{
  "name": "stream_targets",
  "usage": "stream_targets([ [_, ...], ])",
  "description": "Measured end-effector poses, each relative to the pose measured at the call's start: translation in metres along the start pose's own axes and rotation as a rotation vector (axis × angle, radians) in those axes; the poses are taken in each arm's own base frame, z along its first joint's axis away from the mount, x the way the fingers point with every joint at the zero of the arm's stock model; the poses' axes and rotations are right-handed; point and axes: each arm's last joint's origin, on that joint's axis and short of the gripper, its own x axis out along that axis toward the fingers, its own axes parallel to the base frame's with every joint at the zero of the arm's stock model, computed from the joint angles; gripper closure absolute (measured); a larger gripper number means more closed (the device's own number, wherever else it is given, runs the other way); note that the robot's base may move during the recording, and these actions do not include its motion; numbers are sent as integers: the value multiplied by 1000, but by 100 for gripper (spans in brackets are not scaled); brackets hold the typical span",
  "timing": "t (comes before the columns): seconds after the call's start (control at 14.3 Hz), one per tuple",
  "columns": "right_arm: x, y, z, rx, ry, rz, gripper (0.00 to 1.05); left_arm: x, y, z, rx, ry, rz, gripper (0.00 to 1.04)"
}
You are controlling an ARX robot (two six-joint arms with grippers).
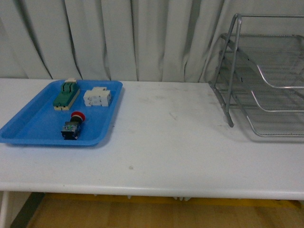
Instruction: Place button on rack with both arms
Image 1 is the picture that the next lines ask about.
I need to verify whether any white pleated curtain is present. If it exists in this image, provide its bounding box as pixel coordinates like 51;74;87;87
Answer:
0;0;304;82

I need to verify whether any green and cream switch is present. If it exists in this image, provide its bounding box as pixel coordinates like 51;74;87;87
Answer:
53;78;80;111

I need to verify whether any grey table leg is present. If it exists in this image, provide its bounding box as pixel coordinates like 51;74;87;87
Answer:
10;192;46;228

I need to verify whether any white circuit breaker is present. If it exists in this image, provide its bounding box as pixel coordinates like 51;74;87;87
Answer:
83;87;112;107

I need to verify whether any silver wire mesh rack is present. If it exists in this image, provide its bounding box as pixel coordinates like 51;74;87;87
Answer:
209;13;304;137

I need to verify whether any blue plastic tray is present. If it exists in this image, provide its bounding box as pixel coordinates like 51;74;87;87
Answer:
0;80;123;146

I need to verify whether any red emergency stop button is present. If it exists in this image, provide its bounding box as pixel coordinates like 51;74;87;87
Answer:
61;111;86;140

